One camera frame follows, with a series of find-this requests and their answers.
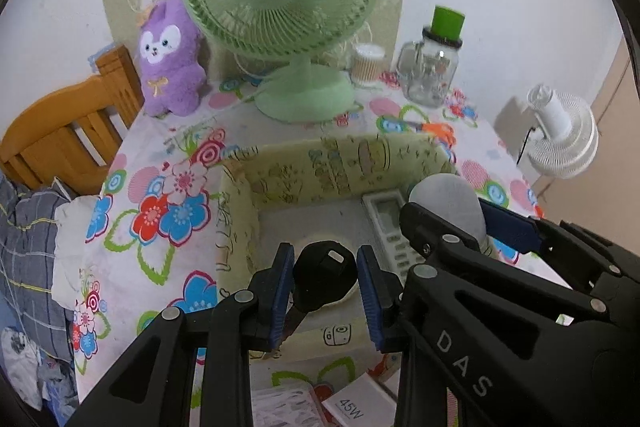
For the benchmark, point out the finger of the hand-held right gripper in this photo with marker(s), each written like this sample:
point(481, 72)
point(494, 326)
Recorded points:
point(510, 222)
point(425, 227)

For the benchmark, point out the glass jar mug green lid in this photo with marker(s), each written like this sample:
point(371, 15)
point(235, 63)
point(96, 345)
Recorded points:
point(430, 72)

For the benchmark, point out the purple plush toy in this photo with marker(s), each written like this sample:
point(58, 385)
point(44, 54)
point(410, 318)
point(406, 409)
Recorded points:
point(170, 67)

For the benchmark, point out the white remote control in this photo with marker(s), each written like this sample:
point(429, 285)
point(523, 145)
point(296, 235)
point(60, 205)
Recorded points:
point(385, 217)

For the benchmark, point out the cotton swab container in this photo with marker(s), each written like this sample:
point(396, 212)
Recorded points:
point(367, 67)

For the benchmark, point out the white round gadget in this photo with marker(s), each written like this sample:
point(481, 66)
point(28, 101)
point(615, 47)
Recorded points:
point(445, 202)

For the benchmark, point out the white printed garment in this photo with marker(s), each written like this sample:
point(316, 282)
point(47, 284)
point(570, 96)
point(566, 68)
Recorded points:
point(20, 367)

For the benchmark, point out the white cloth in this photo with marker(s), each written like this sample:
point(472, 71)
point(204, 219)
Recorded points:
point(75, 242)

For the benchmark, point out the grey plaid bedding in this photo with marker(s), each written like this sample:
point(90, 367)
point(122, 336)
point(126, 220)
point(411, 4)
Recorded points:
point(30, 232)

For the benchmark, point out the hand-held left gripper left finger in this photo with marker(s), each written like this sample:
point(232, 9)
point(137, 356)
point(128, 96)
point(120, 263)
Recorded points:
point(280, 297)

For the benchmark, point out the beige wooden panel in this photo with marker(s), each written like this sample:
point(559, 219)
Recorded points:
point(615, 132)

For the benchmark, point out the yellow patterned storage box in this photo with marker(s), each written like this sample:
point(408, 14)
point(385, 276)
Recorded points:
point(300, 177)

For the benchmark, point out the white clip fan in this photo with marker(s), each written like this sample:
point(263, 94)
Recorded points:
point(560, 127)

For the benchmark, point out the large white charger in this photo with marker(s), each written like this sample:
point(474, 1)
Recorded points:
point(357, 404)

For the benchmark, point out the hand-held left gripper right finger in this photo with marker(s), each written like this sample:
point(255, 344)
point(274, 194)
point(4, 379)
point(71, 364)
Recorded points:
point(372, 302)

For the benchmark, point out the floral tablecloth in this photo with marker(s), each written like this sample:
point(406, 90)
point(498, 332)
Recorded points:
point(165, 267)

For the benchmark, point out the wooden bed headboard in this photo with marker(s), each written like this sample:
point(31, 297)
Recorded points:
point(65, 132)

